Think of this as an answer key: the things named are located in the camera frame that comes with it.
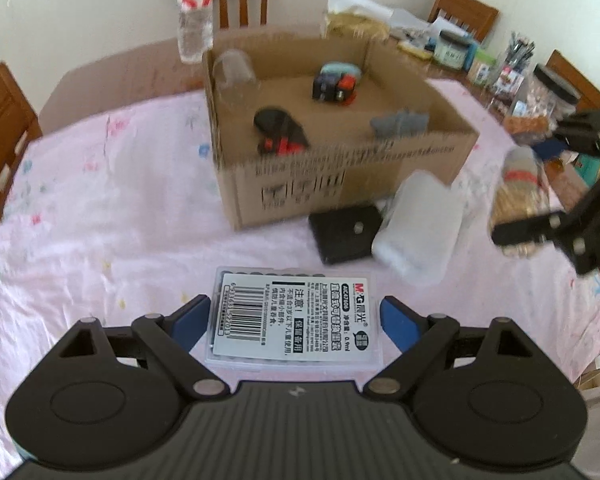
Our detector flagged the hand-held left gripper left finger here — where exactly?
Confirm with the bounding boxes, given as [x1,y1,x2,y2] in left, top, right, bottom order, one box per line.
[47,295,229,402]

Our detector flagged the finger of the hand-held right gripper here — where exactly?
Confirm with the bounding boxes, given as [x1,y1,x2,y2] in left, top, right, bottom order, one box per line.
[492,160,600,275]
[552,107,600,161]

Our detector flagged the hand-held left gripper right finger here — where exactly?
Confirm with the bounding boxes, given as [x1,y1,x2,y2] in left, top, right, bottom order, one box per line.
[364,296,546,402]

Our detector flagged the brown container with red band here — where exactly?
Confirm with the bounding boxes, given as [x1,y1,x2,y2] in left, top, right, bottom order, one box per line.
[487,146,553,261]

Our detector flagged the clear case with white label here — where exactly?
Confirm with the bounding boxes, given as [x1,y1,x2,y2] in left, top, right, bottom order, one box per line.
[205,266,385,372]

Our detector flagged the cardboard box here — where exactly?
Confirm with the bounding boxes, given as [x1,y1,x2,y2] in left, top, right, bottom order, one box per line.
[202,32,481,232]

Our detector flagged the light blue rounded case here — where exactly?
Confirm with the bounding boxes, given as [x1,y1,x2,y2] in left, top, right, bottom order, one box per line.
[321,62,361,84]

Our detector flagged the large clear jar black lid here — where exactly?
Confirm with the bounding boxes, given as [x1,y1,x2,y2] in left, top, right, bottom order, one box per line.
[522,64,581,126]

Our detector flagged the translucent plastic box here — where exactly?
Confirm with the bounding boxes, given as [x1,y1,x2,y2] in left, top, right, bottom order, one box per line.
[371,170,466,283]

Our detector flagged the clear pen holder with pens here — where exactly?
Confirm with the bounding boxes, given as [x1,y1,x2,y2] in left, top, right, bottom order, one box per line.
[490,31,536,92]

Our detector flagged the black square plate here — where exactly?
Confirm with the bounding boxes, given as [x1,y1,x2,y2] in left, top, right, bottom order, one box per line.
[308,203,385,266]

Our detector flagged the green and white carton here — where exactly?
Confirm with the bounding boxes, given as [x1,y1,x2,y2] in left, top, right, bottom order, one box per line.
[467,47,498,86]

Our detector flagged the pink floral tablecloth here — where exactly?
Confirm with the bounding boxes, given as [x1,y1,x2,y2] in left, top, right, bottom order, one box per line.
[0,77,600,411]

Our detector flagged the jar with dark lid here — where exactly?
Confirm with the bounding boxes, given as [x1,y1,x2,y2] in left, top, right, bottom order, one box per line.
[436,30,473,71]

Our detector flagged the grey ribbed block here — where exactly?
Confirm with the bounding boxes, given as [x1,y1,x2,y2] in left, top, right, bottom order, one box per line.
[370,111,429,140]

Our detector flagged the stack of grey papers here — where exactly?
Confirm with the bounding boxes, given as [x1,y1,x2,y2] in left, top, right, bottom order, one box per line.
[390,7,476,41]

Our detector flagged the black and red tool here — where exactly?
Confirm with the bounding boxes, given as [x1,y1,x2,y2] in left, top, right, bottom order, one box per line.
[253,107,311,156]

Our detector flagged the dark cube with red parts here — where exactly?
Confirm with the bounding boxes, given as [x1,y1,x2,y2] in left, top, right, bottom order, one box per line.
[312,74,357,106]

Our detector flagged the clear plastic cup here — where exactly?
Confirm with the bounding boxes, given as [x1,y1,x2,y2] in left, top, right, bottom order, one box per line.
[212,50,258,108]

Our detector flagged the yellow tissue pack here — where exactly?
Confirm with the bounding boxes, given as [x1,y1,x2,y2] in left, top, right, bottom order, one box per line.
[322,0,393,43]

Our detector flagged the clear plastic water bottle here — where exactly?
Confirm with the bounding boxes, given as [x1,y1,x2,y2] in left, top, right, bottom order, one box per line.
[174,0,215,65]

